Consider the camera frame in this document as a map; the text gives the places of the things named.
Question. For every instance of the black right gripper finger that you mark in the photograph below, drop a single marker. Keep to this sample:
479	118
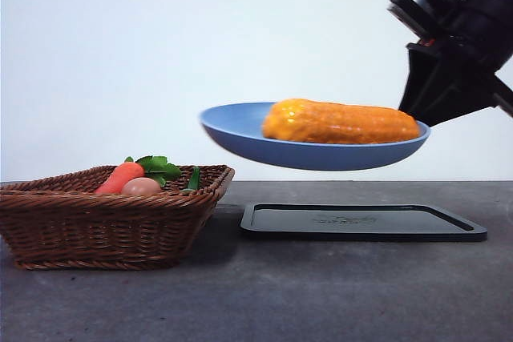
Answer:
457	95
414	81

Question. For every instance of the yellow corn cob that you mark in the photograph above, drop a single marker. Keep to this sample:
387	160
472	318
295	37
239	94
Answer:
340	121

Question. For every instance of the blue round plate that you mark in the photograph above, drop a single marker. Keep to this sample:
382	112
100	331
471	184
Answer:
312	155

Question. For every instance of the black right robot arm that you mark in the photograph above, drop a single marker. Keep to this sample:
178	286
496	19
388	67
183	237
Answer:
481	17

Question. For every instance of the brown wicker basket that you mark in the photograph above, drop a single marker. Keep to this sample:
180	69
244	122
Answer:
100	230

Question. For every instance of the black rectangular tray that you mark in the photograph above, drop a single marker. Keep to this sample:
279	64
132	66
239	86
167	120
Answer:
360	234

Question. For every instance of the green vegetable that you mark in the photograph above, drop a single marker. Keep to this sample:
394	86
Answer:
194	179

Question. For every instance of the brown egg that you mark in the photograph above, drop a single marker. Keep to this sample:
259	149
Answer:
141	186

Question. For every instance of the orange carrot with green leaves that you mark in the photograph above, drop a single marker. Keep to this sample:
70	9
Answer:
120	178

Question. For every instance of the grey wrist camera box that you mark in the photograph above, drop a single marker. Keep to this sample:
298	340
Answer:
413	9

